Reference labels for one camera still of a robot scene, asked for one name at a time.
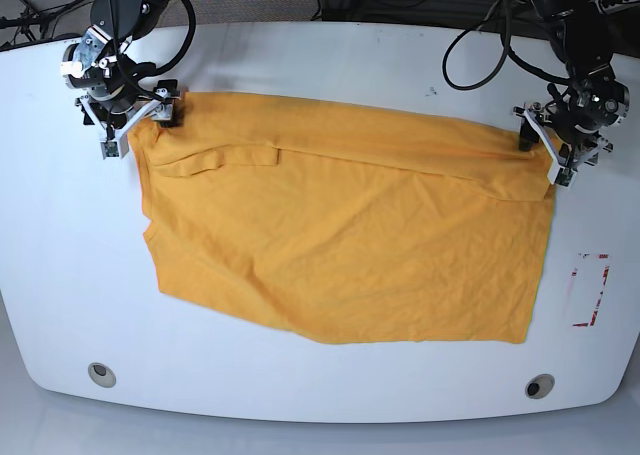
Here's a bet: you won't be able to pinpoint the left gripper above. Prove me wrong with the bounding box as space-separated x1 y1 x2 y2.
512 102 613 171

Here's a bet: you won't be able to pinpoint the right table grommet hole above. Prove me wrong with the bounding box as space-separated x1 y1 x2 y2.
525 374 555 400

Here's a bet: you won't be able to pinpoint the red tape rectangle marking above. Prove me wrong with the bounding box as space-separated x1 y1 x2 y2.
566 253 611 328

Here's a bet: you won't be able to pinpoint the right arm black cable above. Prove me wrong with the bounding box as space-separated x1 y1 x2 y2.
102 0 197 96

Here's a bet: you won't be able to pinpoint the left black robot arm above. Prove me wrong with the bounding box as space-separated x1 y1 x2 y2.
501 0 630 186

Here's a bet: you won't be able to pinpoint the black tripod legs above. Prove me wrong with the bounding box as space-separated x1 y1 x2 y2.
1 0 92 47

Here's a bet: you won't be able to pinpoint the left table grommet hole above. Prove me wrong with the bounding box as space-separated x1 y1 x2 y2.
88 362 116 389

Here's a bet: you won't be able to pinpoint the yellow Smile T-shirt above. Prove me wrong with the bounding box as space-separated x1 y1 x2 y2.
129 93 554 344

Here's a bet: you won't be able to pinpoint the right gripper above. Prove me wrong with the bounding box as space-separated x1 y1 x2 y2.
75 79 184 143

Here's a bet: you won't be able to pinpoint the table grommet hole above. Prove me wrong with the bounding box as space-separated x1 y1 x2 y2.
88 362 116 389
525 374 555 400

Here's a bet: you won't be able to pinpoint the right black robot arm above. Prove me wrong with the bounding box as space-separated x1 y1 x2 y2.
60 0 196 158

